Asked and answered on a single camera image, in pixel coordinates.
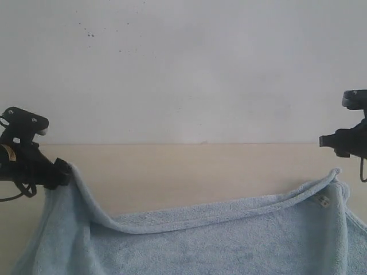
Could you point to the light blue terry towel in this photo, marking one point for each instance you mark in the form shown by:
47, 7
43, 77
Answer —
309, 230

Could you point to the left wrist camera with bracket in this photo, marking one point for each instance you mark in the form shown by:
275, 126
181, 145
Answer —
22, 124

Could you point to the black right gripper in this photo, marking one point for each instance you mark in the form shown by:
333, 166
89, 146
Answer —
350, 141

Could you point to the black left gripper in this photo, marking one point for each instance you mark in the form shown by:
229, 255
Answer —
25, 163

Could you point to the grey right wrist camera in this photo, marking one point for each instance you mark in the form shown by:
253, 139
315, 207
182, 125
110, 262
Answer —
355, 99

